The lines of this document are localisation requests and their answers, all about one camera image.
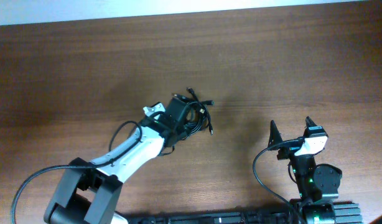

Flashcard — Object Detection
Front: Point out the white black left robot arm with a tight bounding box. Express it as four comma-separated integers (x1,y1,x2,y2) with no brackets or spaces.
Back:
44,98,192,223

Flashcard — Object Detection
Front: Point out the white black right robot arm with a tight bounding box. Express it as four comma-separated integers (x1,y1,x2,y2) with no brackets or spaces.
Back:
268,117,342,223

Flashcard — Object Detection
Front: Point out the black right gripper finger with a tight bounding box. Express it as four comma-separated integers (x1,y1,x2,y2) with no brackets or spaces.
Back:
268,120,283,151
304,116,319,137

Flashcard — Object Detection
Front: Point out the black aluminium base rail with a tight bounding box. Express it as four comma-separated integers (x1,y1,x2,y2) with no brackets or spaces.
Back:
126,203,363,224

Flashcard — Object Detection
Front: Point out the black usb cable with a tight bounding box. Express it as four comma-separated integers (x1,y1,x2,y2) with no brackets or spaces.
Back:
171,87,215,136

